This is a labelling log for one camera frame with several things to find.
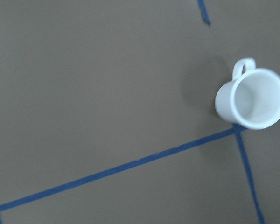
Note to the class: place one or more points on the white ceramic cup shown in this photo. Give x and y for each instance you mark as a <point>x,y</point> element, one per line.
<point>252,97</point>

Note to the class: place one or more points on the blue tape line lengthwise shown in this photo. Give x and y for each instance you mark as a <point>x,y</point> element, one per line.
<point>248,172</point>

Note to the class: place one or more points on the blue tape line crosswise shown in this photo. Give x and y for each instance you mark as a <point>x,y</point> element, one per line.
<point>117,169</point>

